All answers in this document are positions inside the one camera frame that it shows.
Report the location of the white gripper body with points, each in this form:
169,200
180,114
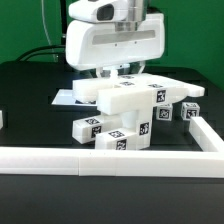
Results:
113,32

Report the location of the white chair back frame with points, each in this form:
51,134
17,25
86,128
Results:
133,92

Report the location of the white chair seat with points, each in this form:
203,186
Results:
139,121

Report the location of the white tagged nut cube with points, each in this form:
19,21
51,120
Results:
189,109
164,112

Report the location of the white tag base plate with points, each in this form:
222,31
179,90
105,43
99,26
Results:
65,97

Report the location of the white U-shaped fence frame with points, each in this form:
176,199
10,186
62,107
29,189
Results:
208,163

